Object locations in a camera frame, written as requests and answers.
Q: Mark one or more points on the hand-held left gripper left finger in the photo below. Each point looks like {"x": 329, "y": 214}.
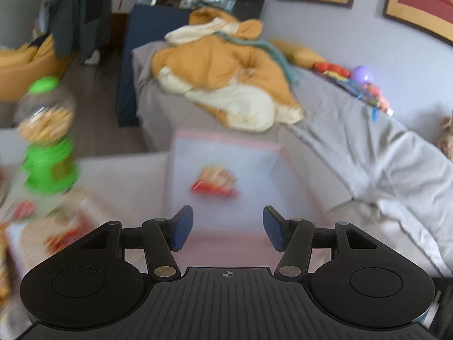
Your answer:
{"x": 182, "y": 226}

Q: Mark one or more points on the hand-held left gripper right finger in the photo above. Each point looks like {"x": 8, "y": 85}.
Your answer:
{"x": 272, "y": 227}

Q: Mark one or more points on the pink cardboard box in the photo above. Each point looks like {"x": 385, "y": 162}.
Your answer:
{"x": 219, "y": 152}

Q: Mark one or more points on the orange red snack packet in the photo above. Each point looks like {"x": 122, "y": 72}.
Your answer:
{"x": 214, "y": 184}

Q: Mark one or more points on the white red snack packet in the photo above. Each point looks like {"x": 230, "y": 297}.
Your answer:
{"x": 42, "y": 230}

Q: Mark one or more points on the green candy dispenser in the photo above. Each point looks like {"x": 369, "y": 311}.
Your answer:
{"x": 49, "y": 170}

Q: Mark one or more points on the orange and cream plush toy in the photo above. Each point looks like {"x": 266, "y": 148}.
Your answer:
{"x": 219, "y": 74}

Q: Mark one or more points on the pile of colourful toys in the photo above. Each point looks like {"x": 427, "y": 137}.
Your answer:
{"x": 368, "y": 94}

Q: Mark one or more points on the red toy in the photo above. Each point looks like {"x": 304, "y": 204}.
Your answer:
{"x": 331, "y": 69}

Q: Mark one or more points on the teal knitted scarf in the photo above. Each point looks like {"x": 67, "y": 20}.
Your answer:
{"x": 276, "y": 53}

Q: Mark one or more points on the yellow cushion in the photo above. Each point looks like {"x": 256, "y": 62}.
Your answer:
{"x": 300, "y": 54}

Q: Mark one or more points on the purple ball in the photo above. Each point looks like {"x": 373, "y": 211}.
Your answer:
{"x": 362, "y": 75}

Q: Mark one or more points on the brown plush toy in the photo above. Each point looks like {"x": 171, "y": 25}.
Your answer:
{"x": 446, "y": 138}

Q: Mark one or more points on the navy cabinet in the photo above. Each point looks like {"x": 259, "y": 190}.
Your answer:
{"x": 145, "y": 32}

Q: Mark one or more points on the orange beanbag chair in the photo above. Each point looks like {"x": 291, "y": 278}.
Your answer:
{"x": 24, "y": 56}

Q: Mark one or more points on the dark hanging clothes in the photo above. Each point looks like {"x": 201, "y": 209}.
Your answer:
{"x": 76, "y": 17}

